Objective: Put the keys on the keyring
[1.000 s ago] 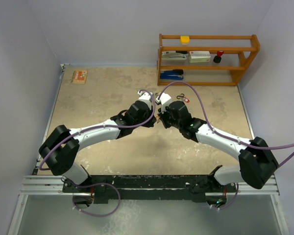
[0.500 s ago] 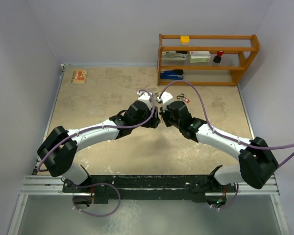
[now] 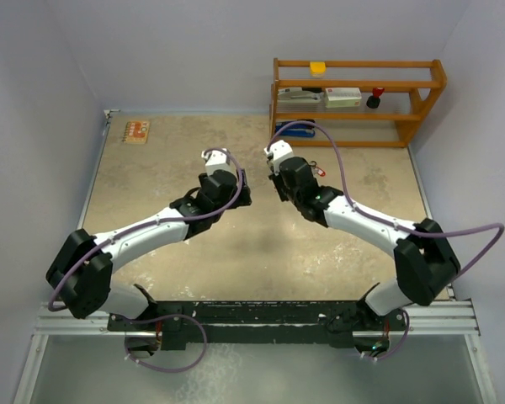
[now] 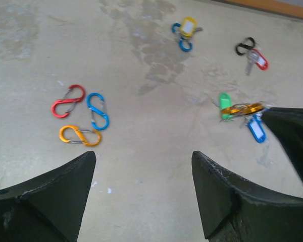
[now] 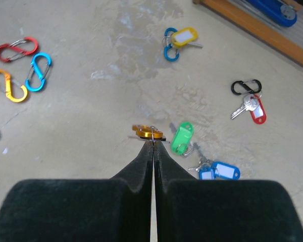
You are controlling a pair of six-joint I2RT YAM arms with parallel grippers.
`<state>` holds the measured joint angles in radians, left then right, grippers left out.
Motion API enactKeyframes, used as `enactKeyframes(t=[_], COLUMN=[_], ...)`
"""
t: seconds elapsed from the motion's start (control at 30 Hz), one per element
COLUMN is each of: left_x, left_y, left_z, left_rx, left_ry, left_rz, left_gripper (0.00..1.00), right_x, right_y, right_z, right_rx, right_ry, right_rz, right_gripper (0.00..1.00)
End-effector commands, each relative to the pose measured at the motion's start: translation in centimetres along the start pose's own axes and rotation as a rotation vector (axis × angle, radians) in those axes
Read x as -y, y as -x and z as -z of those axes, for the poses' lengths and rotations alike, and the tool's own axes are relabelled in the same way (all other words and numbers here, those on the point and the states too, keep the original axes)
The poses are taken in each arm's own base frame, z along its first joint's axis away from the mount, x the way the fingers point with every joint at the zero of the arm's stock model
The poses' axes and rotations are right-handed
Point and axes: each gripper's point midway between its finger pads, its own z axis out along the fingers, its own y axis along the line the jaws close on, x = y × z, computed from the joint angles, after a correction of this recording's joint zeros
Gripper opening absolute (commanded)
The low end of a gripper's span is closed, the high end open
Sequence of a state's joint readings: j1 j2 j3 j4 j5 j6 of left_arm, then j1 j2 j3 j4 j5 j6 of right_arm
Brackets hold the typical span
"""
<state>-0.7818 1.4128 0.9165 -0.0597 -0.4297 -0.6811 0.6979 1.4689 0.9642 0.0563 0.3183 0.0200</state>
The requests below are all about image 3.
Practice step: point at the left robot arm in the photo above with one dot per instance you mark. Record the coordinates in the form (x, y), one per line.
(81, 275)

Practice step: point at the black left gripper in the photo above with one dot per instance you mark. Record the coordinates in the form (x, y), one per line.
(242, 200)

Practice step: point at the white stapler on shelf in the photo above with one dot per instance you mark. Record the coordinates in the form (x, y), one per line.
(299, 95)

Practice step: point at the aluminium frame rail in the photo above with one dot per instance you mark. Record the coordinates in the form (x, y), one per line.
(441, 318)

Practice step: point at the blue stapler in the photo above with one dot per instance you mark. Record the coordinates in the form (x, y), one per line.
(300, 130)

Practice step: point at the white staples box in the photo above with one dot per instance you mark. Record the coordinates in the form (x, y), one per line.
(342, 97)

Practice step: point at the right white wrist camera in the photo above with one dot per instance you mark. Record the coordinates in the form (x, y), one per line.
(276, 154)

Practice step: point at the wooden shelf rack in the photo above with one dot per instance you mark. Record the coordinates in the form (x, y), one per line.
(399, 94)

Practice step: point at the orange spiral notebook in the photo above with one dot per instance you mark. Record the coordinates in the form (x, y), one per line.
(136, 132)

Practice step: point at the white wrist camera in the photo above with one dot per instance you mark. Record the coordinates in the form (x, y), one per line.
(216, 160)
(276, 154)

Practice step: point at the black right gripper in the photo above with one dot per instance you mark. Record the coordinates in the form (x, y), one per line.
(277, 179)

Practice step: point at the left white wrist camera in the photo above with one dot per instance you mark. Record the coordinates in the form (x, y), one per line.
(216, 160)

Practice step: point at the red black stamp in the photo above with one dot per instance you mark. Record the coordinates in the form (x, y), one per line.
(373, 101)

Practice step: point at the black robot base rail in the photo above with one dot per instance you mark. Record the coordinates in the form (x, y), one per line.
(173, 325)

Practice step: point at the yellow box on shelf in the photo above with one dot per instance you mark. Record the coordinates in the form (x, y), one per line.
(317, 68)

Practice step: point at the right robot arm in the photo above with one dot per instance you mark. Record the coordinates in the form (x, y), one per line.
(424, 262)

